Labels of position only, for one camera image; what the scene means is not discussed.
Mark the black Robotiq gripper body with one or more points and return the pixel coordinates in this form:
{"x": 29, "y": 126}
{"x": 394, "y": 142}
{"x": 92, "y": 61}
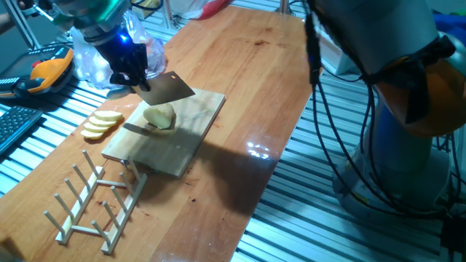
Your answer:
{"x": 123, "y": 54}

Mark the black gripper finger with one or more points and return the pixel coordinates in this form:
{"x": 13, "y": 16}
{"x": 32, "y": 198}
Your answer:
{"x": 121, "y": 78}
{"x": 142, "y": 78}

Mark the steel cleaver knife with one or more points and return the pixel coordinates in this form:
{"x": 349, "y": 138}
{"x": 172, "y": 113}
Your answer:
{"x": 165, "y": 89}

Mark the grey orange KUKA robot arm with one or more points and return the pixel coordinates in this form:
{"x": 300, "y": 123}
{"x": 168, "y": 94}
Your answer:
{"x": 382, "y": 29}

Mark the clear plastic bag of scraps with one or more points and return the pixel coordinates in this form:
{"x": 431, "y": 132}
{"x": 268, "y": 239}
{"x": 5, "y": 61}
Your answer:
{"x": 85, "y": 62}

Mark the half potato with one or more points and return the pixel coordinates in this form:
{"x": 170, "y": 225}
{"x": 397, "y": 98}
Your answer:
{"x": 159, "y": 116}

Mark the yellow foil packet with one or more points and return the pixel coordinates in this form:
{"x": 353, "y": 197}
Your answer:
{"x": 149, "y": 4}

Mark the orange black teach pendant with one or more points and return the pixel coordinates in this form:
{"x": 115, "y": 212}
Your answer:
{"x": 47, "y": 72}

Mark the wooden cutting board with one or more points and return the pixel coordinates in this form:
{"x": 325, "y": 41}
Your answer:
{"x": 171, "y": 149}

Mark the white red plastic bag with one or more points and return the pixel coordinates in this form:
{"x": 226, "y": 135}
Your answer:
{"x": 189, "y": 9}

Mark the large glossy brown wooden board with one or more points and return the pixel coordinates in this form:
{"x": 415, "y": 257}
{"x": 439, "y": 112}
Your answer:
{"x": 236, "y": 72}

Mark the grey metal bar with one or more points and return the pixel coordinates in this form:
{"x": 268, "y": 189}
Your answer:
{"x": 22, "y": 25}

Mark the black computer keyboard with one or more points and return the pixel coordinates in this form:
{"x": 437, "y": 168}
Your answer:
{"x": 16, "y": 125}

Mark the wooden peg dish rack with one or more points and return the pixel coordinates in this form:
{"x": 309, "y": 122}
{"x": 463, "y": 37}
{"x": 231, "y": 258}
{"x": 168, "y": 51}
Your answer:
{"x": 76, "y": 207}

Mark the blue plastic bag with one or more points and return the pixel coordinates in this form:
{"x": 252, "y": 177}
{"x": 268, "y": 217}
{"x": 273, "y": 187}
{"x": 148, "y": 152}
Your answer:
{"x": 449, "y": 23}

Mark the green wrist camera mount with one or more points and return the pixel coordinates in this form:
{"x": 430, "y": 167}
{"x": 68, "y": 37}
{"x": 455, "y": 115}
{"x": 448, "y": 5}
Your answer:
{"x": 109, "y": 11}

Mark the thin metal post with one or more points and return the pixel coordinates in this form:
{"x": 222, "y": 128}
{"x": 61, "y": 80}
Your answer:
{"x": 167, "y": 16}

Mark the tan diagonal frame beam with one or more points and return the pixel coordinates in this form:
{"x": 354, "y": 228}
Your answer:
{"x": 284, "y": 6}

